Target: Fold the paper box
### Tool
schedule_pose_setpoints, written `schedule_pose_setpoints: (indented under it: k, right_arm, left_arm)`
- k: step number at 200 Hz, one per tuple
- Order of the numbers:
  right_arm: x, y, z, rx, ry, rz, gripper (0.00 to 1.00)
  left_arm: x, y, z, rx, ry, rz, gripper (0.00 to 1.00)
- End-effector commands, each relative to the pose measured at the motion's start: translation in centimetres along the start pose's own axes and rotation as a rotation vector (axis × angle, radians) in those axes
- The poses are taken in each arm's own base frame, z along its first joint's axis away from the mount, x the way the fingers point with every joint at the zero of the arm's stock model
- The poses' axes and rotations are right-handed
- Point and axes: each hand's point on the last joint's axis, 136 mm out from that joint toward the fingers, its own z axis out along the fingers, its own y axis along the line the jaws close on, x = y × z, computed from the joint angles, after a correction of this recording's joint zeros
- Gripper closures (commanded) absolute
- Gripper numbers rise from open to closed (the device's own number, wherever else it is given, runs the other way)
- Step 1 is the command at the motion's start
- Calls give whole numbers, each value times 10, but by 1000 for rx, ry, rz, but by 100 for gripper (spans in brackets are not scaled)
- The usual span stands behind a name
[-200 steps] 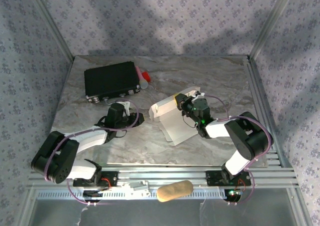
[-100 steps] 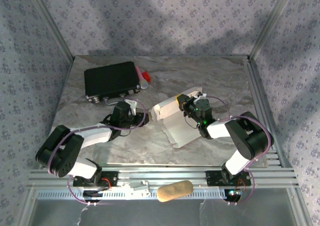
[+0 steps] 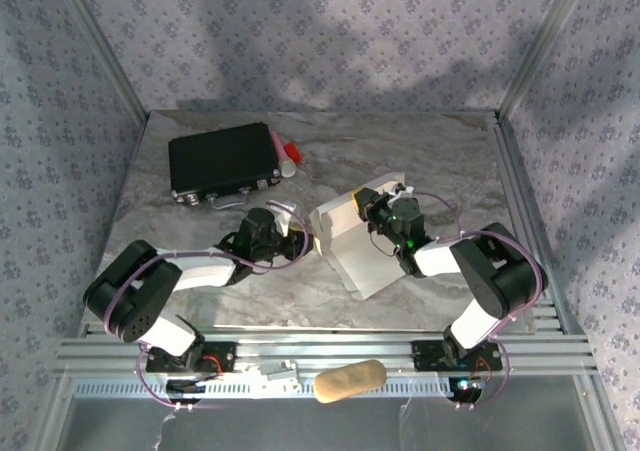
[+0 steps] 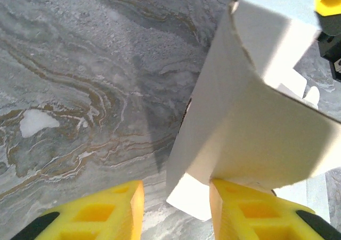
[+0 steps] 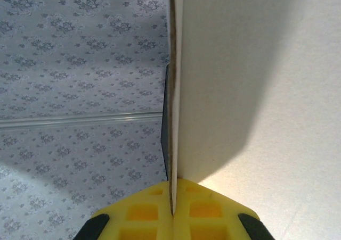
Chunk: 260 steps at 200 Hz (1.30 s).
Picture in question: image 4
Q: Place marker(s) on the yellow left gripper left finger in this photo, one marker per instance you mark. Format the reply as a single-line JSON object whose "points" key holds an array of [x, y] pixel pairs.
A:
{"points": [[106, 218]]}

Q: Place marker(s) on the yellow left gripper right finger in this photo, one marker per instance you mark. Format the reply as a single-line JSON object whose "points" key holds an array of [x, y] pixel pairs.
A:
{"points": [[253, 218]]}

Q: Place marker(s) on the white paper box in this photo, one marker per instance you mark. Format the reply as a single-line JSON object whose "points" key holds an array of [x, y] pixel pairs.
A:
{"points": [[253, 131]]}

